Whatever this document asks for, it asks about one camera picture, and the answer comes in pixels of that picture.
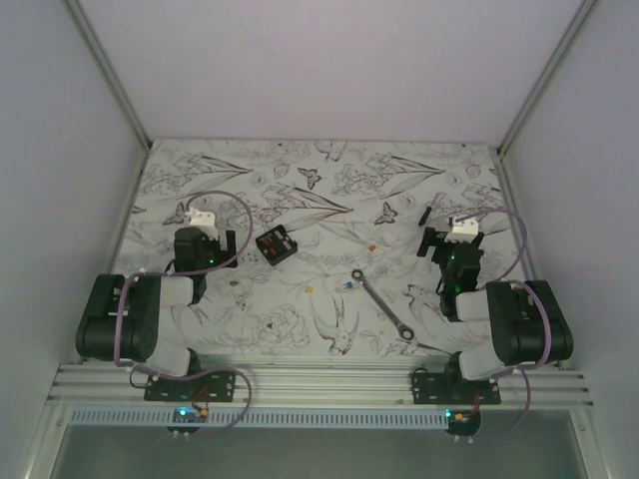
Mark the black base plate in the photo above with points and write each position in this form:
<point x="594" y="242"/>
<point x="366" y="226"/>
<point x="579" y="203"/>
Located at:
<point x="217" y="387"/>
<point x="449" y="388"/>

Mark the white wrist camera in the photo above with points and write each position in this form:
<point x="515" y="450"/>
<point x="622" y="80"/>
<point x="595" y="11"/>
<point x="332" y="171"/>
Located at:
<point x="203" y="221"/>
<point x="462" y="230"/>

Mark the black fuse box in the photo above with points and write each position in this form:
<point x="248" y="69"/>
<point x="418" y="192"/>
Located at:
<point x="276" y="245"/>

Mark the grey slotted cable duct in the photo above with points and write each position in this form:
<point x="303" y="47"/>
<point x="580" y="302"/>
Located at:
<point x="264" y="417"/>

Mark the silver ratchet wrench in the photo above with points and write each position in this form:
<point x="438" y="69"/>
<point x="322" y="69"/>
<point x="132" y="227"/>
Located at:
<point x="404" y="332"/>

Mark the floral patterned mat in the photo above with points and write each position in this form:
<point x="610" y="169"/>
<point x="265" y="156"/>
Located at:
<point x="334" y="199"/>

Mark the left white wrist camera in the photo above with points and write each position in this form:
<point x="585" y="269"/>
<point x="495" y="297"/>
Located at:
<point x="203" y="221"/>

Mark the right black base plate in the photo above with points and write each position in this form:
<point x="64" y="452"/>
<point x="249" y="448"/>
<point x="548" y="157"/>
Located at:
<point x="449" y="388"/>

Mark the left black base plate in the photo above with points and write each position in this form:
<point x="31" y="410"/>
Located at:
<point x="217" y="387"/>

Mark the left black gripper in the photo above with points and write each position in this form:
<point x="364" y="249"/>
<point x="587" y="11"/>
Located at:
<point x="216" y="244"/>

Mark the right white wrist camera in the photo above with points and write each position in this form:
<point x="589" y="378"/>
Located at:
<point x="462" y="230"/>

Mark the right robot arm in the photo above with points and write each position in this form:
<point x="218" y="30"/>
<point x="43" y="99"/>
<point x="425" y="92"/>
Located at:
<point x="527" y="327"/>

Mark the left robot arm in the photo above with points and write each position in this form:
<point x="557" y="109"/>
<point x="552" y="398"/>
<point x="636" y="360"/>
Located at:
<point x="134" y="323"/>

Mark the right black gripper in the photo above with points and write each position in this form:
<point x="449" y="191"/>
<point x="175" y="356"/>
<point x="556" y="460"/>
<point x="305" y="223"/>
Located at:
<point x="432" y="239"/>

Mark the aluminium rail frame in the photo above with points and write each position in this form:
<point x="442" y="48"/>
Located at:
<point x="301" y="382"/>

